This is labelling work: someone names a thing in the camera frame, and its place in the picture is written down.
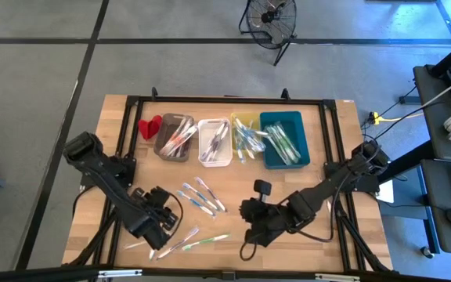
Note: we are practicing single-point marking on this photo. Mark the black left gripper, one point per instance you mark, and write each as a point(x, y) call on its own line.
point(159, 217)

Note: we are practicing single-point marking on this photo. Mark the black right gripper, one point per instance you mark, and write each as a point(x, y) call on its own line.
point(264, 215)

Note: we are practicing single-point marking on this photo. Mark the orange toothbrush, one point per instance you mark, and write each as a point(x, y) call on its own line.
point(184, 131)
point(170, 147)
point(135, 245)
point(180, 129)
point(176, 139)
point(188, 137)

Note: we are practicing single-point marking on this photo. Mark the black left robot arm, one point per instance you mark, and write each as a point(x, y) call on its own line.
point(104, 180)

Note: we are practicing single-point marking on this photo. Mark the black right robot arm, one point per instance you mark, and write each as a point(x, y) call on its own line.
point(319, 192)

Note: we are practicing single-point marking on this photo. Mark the white toothbrush in clear wrapper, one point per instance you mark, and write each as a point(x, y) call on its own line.
point(329, 206)

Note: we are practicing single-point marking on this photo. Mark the white plastic bin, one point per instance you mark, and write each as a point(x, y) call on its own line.
point(225, 162)

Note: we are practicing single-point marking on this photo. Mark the small red bin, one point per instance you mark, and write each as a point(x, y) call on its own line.
point(149, 127)

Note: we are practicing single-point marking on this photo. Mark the grey translucent bin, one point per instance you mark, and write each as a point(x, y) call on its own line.
point(163, 125)

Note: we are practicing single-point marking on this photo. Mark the teal plastic bin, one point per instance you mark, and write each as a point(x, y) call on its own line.
point(300, 125)

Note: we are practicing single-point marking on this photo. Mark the yellow plastic bin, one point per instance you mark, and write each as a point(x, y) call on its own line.
point(235, 117)

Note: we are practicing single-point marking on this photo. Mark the black table clamp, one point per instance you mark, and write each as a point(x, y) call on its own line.
point(285, 94)
point(154, 94)

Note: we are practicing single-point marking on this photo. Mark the white paper sheet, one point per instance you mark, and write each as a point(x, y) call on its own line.
point(386, 194)

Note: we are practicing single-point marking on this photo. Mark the black gantry bar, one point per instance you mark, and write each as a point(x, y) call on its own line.
point(33, 274)

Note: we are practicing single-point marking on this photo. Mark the black caster wheel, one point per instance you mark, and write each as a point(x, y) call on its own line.
point(427, 252)

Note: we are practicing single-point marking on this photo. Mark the black desk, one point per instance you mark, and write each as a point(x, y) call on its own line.
point(441, 219)
point(433, 117)

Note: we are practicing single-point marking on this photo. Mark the black floor fan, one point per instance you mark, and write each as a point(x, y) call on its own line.
point(266, 16)

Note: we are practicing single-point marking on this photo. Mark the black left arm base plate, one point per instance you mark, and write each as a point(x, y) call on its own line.
point(86, 182)

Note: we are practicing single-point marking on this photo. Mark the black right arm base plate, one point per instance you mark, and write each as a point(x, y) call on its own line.
point(368, 187)

